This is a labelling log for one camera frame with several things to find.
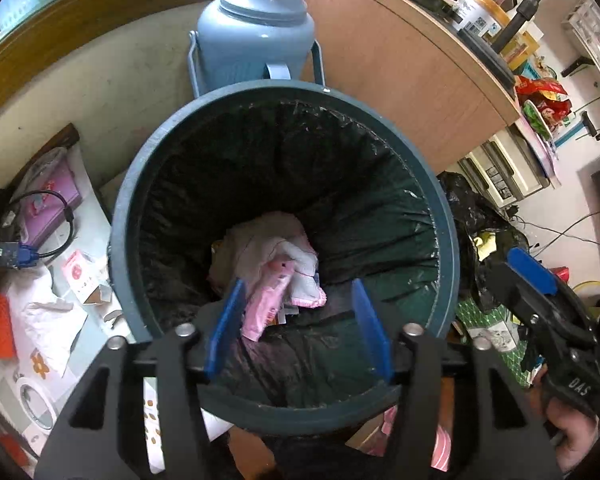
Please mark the blue thermos jug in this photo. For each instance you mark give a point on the blue thermos jug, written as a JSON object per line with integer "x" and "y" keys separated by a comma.
{"x": 255, "y": 35}

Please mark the white tape roll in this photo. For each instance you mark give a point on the white tape roll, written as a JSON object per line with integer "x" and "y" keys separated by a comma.
{"x": 32, "y": 397}

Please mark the tin can with gold lid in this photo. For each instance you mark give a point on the tin can with gold lid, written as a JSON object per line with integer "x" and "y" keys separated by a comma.
{"x": 475, "y": 10}

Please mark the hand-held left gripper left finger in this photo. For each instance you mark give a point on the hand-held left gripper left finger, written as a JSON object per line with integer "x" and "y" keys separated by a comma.
{"x": 225, "y": 325}

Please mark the white and pink wrapper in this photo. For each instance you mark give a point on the white and pink wrapper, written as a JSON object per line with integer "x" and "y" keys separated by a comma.
{"x": 307, "y": 285}

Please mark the black garbage bag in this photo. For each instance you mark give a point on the black garbage bag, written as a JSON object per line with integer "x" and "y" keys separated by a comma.
{"x": 465, "y": 205}

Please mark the white and pink card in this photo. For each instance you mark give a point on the white and pink card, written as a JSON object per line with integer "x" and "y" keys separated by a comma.
{"x": 77, "y": 270}

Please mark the floral plastic tablecloth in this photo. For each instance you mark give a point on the floral plastic tablecloth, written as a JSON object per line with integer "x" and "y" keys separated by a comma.
{"x": 95, "y": 220}

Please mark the red snack packets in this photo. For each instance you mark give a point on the red snack packets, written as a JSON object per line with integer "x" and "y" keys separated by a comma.
{"x": 540, "y": 90}

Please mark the white plastic appliance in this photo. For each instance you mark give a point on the white plastic appliance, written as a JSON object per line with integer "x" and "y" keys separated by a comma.
{"x": 510, "y": 170}

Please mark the white dotted sheet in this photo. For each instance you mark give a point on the white dotted sheet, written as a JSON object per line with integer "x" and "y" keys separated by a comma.
{"x": 152, "y": 420}

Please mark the pink striped packet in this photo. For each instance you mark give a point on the pink striped packet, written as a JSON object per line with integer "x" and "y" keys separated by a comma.
{"x": 440, "y": 445}

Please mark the green printed carton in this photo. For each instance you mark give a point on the green printed carton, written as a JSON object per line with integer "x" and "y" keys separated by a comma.
{"x": 485, "y": 325}

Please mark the black stand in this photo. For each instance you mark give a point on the black stand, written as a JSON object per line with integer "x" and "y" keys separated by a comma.
{"x": 522, "y": 15}

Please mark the wooden cabinet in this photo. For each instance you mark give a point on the wooden cabinet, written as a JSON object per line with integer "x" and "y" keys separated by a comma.
{"x": 380, "y": 60}

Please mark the person's right hand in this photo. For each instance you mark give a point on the person's right hand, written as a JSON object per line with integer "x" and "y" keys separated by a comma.
{"x": 575, "y": 435}

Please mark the yellow paper scrap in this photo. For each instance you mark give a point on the yellow paper scrap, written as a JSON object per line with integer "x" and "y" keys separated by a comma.
{"x": 485, "y": 244}

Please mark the dark teal trash bin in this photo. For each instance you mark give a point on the dark teal trash bin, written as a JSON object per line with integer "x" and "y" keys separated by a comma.
{"x": 125, "y": 220}

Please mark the black bin liner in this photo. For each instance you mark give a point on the black bin liner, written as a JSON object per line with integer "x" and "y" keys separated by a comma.
{"x": 280, "y": 170}

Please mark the white crumpled paper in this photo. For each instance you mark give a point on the white crumpled paper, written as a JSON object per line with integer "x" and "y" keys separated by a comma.
{"x": 45, "y": 320}

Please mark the white crumpled tissue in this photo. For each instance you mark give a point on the white crumpled tissue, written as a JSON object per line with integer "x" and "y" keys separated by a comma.
{"x": 260, "y": 245}

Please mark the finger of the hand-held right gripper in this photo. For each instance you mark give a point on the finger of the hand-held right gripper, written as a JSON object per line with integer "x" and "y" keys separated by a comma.
{"x": 530, "y": 265}
{"x": 502, "y": 282}

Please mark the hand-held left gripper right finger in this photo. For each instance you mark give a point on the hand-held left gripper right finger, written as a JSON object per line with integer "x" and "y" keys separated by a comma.
{"x": 372, "y": 330}

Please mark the pink plastic packet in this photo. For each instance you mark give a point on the pink plastic packet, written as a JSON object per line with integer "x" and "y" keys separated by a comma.
{"x": 267, "y": 300}

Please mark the pink box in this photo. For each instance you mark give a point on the pink box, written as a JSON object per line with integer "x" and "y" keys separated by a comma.
{"x": 55, "y": 195}

